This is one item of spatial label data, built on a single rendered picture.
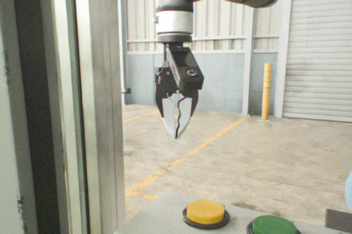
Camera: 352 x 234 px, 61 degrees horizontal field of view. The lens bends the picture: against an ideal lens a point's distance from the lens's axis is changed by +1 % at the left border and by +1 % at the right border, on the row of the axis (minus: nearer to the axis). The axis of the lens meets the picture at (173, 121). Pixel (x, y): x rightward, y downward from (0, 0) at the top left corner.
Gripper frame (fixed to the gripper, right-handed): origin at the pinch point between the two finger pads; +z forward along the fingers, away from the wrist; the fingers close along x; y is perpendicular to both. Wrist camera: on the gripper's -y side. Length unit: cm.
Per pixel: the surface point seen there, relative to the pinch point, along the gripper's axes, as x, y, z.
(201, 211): 4.2, -31.9, 0.3
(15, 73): 18.6, -38.7, -14.3
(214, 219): 3.2, -33.3, 0.5
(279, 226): -2.3, -36.0, 0.3
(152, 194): -14, 162, 91
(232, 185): -84, 164, 91
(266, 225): -1.1, -35.7, 0.3
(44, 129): 17.5, -37.4, -10.4
